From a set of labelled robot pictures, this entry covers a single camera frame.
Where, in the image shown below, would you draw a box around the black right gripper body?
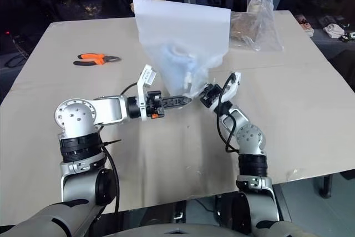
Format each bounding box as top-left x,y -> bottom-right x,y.
204,82 -> 223,108

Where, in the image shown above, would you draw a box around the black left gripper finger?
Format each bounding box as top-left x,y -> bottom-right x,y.
162,95 -> 193,103
163,101 -> 192,109

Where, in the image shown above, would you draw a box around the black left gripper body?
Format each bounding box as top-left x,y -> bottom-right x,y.
145,90 -> 168,120

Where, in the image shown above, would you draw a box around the light blue towel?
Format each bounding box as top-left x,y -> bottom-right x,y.
158,42 -> 201,88

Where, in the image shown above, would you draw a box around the translucent white drawstring bag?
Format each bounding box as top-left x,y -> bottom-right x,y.
132,0 -> 232,101

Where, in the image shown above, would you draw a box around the clear plastic zip bag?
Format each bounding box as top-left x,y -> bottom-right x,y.
229,0 -> 286,53

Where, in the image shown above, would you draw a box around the brown item in plastic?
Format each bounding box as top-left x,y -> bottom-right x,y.
230,12 -> 262,44

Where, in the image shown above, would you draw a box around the orange and black pliers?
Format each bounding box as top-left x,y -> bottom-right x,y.
73,53 -> 122,67

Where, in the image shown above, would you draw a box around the white cloth bundle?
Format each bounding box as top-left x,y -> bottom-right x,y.
322,23 -> 345,38

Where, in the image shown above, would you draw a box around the grey rounded robot shell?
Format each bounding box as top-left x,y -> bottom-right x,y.
0,198 -> 101,237

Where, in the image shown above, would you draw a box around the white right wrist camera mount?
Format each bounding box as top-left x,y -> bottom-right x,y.
221,70 -> 242,102

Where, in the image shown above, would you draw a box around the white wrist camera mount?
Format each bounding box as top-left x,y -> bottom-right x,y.
221,70 -> 242,102
136,64 -> 158,122

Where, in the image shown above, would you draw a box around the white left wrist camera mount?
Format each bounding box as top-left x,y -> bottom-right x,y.
136,64 -> 158,122

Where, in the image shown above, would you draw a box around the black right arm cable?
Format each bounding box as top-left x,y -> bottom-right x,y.
217,74 -> 240,154

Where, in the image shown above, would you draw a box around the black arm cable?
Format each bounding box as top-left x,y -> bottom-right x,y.
97,85 -> 139,211
217,74 -> 240,154

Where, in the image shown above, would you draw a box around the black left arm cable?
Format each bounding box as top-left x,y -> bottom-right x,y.
97,85 -> 139,211

